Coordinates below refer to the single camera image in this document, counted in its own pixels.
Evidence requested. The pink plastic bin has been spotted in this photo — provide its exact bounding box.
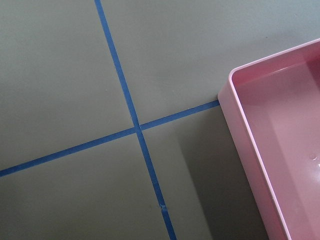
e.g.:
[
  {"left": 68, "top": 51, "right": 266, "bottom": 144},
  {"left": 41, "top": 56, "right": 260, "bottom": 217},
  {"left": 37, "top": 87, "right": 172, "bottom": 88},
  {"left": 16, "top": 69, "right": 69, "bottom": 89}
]
[{"left": 218, "top": 39, "right": 320, "bottom": 240}]

